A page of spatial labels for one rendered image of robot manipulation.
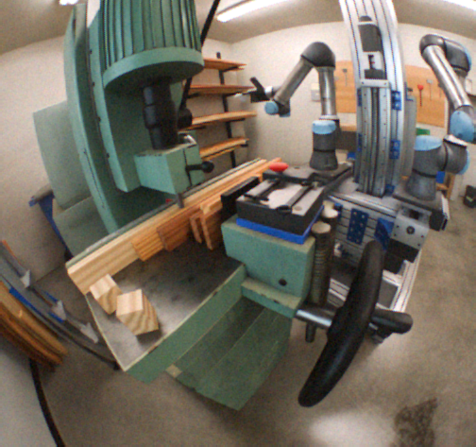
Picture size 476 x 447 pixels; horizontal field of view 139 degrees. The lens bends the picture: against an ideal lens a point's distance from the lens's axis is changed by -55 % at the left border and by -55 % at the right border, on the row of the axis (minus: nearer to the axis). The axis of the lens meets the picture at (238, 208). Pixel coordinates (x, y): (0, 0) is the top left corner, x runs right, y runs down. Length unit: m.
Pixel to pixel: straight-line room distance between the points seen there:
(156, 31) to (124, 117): 0.19
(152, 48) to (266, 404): 1.24
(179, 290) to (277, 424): 0.93
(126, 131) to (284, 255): 0.36
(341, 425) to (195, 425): 0.68
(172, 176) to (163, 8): 0.26
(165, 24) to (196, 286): 0.38
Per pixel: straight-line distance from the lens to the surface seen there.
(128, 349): 0.27
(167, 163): 0.31
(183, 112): 0.53
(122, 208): 0.53
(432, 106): 3.68
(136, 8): 0.34
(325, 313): 0.34
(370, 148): 0.98
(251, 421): 1.11
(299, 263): 0.24
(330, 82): 1.10
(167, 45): 0.31
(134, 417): 1.31
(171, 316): 0.27
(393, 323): 0.24
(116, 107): 0.42
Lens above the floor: 1.11
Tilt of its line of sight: 28 degrees down
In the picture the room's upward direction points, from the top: 8 degrees counter-clockwise
